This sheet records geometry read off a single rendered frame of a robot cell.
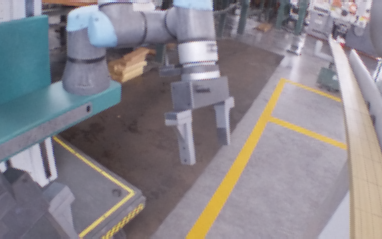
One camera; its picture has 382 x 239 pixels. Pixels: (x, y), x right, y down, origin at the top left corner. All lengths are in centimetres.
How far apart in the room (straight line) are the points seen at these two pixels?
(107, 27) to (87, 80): 27
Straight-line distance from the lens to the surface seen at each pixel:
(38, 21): 80
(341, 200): 29
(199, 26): 53
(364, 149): 19
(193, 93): 50
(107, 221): 96
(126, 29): 57
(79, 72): 78
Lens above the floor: 108
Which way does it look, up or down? 30 degrees down
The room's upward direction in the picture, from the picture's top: 10 degrees clockwise
